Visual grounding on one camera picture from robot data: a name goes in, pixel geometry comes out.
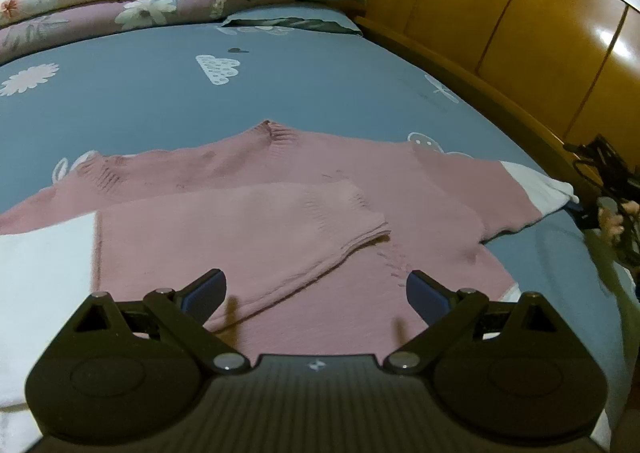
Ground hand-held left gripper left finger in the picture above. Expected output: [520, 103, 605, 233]
[71, 269, 252, 375]

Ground pink and white knit sweater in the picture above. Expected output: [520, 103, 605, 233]
[0, 119, 581, 449]

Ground blue printed bed sheet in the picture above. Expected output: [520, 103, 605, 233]
[0, 15, 631, 449]

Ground wooden bed headboard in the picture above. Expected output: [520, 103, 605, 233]
[304, 0, 640, 214]

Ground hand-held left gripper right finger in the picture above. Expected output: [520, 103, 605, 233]
[381, 270, 560, 375]

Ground black cable bundle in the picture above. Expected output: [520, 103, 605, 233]
[564, 134, 640, 266]

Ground purple floral quilt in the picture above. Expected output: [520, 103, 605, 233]
[0, 0, 301, 68]

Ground pink artificial flowers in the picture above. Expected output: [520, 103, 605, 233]
[596, 205, 627, 246]

